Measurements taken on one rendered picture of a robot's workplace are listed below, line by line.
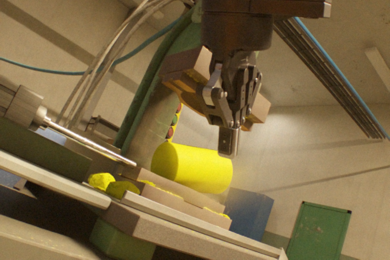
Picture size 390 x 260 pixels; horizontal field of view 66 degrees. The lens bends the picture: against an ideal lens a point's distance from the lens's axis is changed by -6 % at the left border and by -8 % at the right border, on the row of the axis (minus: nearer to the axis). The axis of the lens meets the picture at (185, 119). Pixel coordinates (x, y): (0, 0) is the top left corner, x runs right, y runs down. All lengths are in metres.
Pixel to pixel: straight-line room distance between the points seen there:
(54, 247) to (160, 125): 0.40
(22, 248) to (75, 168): 0.15
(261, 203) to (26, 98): 6.43
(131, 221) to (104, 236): 0.04
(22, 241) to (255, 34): 0.26
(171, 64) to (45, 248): 0.33
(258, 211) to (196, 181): 6.21
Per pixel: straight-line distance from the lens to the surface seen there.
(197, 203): 0.45
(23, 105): 0.36
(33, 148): 0.35
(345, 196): 6.42
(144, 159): 0.60
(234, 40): 0.31
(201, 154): 0.47
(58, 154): 0.36
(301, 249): 6.49
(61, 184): 0.28
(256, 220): 6.68
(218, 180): 0.49
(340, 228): 6.25
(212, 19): 0.32
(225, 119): 0.33
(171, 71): 0.48
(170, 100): 0.63
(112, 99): 6.13
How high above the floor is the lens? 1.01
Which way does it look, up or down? 16 degrees up
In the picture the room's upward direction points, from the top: 22 degrees clockwise
